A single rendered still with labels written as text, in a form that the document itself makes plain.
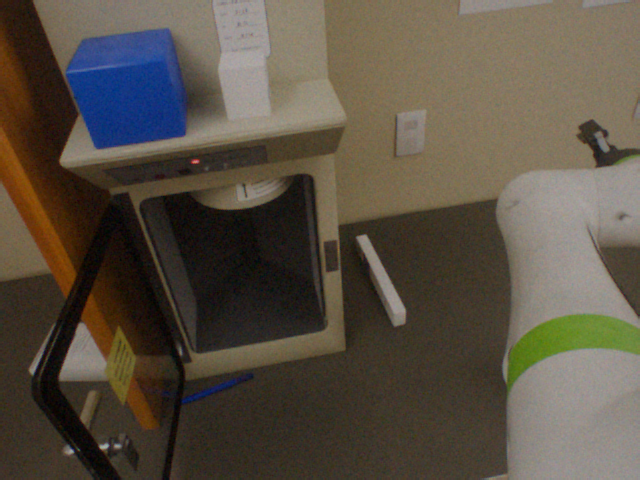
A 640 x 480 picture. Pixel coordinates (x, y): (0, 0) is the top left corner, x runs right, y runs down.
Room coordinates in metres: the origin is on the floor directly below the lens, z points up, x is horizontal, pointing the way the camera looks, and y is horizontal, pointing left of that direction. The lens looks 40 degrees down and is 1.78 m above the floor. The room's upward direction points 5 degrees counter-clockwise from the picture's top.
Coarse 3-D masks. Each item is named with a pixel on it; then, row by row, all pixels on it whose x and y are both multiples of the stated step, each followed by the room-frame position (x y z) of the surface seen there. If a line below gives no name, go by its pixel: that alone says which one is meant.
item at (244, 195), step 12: (264, 180) 0.67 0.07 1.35; (276, 180) 0.68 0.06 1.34; (288, 180) 0.70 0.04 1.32; (192, 192) 0.69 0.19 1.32; (204, 192) 0.67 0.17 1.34; (216, 192) 0.66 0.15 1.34; (228, 192) 0.65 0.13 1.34; (240, 192) 0.65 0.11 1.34; (252, 192) 0.65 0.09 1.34; (264, 192) 0.66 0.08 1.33; (276, 192) 0.67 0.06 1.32; (204, 204) 0.66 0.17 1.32; (216, 204) 0.65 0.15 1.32; (228, 204) 0.65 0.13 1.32; (240, 204) 0.65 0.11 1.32; (252, 204) 0.65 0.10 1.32
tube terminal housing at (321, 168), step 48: (48, 0) 0.61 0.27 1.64; (96, 0) 0.62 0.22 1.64; (144, 0) 0.62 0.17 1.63; (192, 0) 0.63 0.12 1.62; (288, 0) 0.64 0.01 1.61; (192, 48) 0.63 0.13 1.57; (288, 48) 0.64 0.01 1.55; (192, 96) 0.63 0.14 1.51; (144, 192) 0.62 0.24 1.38; (336, 240) 0.65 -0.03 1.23; (336, 288) 0.65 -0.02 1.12; (336, 336) 0.65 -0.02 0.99
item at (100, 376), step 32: (128, 256) 0.56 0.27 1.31; (96, 288) 0.46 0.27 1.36; (128, 288) 0.53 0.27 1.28; (96, 320) 0.43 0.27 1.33; (128, 320) 0.49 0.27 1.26; (96, 352) 0.40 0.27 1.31; (128, 352) 0.46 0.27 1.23; (160, 352) 0.54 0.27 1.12; (32, 384) 0.30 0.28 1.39; (64, 384) 0.33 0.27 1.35; (96, 384) 0.37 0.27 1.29; (128, 384) 0.42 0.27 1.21; (160, 384) 0.50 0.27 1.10; (96, 416) 0.34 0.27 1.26; (128, 416) 0.39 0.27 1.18; (160, 416) 0.46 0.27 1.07; (160, 448) 0.42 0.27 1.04
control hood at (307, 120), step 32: (288, 96) 0.60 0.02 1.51; (320, 96) 0.59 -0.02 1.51; (192, 128) 0.54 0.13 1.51; (224, 128) 0.53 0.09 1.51; (256, 128) 0.53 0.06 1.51; (288, 128) 0.53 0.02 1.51; (320, 128) 0.53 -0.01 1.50; (64, 160) 0.50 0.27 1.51; (96, 160) 0.50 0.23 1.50; (128, 160) 0.51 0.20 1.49; (160, 160) 0.53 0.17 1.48; (288, 160) 0.61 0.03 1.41
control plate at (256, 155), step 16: (176, 160) 0.54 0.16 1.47; (192, 160) 0.54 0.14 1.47; (208, 160) 0.55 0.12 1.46; (224, 160) 0.56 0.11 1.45; (240, 160) 0.57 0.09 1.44; (256, 160) 0.59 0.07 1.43; (112, 176) 0.55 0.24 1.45; (128, 176) 0.56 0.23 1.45; (144, 176) 0.57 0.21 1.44; (176, 176) 0.59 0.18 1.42
